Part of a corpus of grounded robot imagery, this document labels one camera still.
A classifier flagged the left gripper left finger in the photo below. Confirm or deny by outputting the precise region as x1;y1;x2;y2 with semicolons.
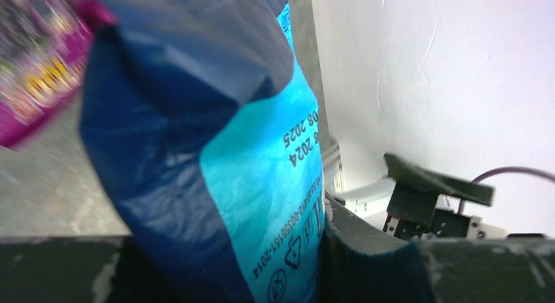
1;236;181;302

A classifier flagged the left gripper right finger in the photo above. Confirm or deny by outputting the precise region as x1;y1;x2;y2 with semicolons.
319;196;554;303

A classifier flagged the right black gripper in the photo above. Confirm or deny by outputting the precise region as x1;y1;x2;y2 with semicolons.
383;152;495;241

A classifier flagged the blue candy bag back side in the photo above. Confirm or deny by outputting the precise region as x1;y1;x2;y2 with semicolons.
80;0;325;302

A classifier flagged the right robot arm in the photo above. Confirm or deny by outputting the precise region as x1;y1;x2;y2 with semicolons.
332;152;554;240

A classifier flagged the purple candy bag left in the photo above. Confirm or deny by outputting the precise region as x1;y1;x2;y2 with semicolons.
1;0;115;148

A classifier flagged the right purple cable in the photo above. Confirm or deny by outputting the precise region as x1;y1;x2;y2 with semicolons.
457;166;555;215

